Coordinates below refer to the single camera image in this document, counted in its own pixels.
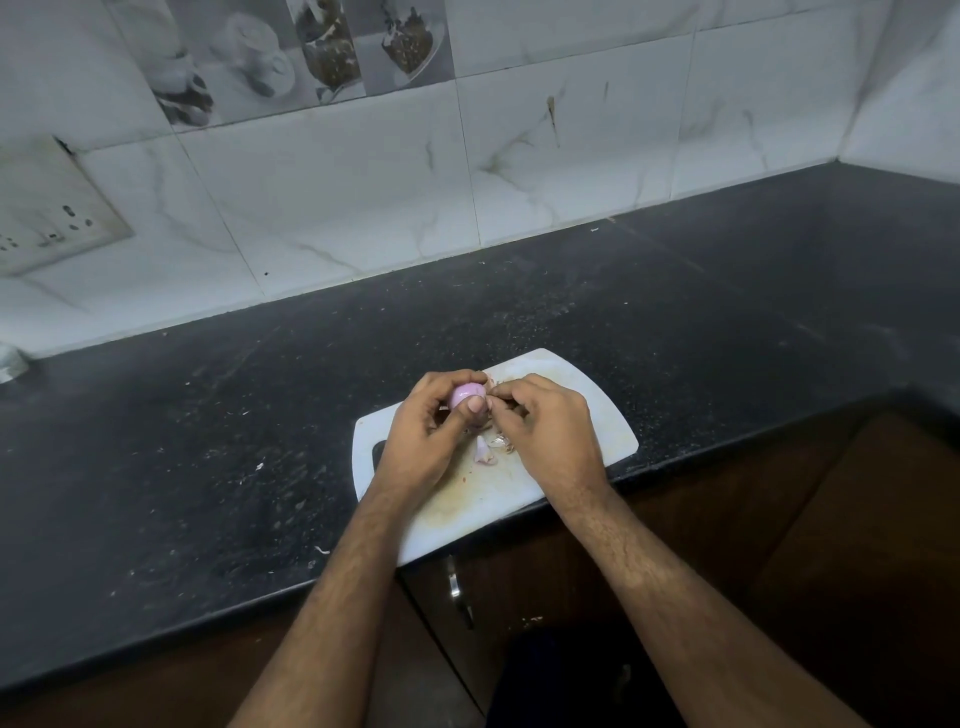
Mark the white scalloped ceramic cup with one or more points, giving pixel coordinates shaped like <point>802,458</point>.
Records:
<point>10,361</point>

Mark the white plastic cutting board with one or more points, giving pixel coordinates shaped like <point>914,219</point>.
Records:
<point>487,487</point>

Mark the person's dark trousers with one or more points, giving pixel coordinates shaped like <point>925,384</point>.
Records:
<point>585,682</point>

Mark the person's left hand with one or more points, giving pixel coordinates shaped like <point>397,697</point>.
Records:
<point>420,450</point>

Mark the person's right hand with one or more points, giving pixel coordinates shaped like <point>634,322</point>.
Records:
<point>555,442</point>

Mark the white wall socket plate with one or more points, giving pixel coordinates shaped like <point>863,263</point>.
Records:
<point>49,210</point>

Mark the small pink onion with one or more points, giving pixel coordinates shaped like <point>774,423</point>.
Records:
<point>466,395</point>

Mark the onion peel scraps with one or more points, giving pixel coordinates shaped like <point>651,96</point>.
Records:
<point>495,442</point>

